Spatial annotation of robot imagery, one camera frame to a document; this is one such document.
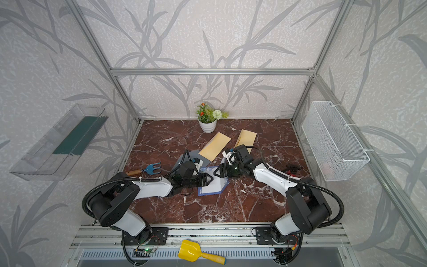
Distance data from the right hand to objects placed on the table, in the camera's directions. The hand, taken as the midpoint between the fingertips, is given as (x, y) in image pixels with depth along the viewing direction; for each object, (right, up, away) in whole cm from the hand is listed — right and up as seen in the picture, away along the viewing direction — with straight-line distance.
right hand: (218, 172), depth 84 cm
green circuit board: (-29, -30, -13) cm, 44 cm away
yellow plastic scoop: (-11, -30, -14) cm, 35 cm away
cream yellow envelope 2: (+18, +17, +28) cm, 38 cm away
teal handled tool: (-40, -1, +11) cm, 41 cm away
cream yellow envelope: (-3, +12, +25) cm, 27 cm away
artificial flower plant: (-8, +32, +17) cm, 37 cm away
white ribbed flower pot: (-8, +24, +26) cm, 37 cm away
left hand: (-4, -5, +5) cm, 8 cm away
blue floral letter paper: (-1, -7, +3) cm, 8 cm away
